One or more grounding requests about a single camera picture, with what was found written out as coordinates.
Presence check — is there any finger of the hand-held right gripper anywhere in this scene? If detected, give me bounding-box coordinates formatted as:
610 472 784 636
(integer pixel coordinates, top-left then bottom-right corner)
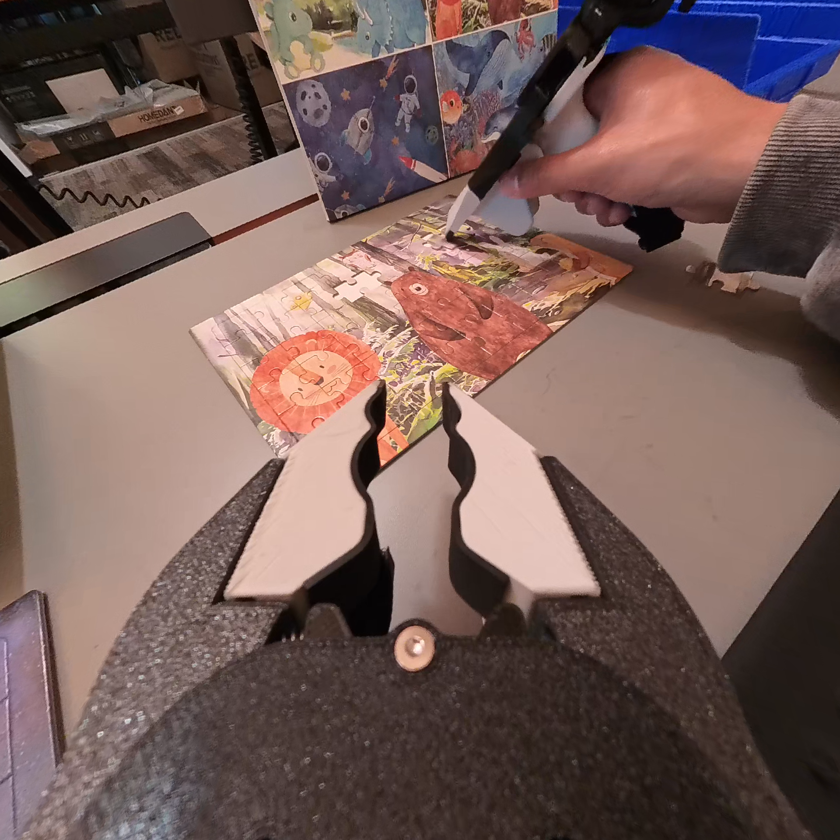
446 185 490 240

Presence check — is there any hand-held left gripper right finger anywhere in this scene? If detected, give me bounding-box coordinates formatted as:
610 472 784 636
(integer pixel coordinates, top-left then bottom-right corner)
441 382 602 621

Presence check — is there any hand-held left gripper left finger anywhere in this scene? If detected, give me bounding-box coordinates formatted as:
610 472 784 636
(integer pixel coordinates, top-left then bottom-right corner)
224 381 388 602

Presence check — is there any forest animal jigsaw puzzle board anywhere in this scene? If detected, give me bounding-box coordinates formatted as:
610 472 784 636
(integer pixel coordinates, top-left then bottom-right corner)
189 195 634 467

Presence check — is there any grey desk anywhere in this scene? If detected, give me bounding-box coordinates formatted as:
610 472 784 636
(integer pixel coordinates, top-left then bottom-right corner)
0 147 840 657

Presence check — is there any black desk leg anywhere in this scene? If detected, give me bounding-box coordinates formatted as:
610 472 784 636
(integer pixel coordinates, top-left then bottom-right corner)
233 26 271 161

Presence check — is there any dark grey desk flap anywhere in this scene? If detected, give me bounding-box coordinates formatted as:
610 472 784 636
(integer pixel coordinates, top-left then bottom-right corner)
0 211 214 329

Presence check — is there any person's right hand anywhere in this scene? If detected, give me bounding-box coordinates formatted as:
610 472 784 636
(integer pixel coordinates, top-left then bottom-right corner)
502 47 788 227

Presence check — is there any dark blue illustrated puzzle box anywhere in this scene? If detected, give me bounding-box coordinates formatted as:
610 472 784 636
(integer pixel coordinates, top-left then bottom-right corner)
248 0 565 224

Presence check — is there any blue plastic object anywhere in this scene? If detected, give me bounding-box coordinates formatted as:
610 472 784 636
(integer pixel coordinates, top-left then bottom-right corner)
607 0 840 102

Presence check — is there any pale cream puzzle piece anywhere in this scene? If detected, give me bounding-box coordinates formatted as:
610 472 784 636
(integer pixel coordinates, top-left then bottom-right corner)
686 260 762 295

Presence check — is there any dark perforated panel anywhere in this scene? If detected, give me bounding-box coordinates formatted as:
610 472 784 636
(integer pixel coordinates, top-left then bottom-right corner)
722 492 840 821

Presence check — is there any flat brown cardboard box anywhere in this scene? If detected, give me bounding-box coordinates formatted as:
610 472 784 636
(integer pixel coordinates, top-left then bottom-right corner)
108 92 211 139

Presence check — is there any light blue board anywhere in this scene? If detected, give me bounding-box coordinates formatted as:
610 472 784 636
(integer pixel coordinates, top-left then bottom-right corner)
0 591 67 834

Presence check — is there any black metal rack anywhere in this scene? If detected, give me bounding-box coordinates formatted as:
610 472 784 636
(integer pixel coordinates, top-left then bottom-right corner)
0 118 73 257

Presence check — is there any black box white label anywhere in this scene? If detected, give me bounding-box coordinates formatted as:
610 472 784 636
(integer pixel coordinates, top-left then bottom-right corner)
0 56 122 122

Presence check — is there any black coiled cable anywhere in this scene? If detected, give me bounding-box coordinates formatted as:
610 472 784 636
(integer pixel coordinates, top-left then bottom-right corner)
36 184 161 207

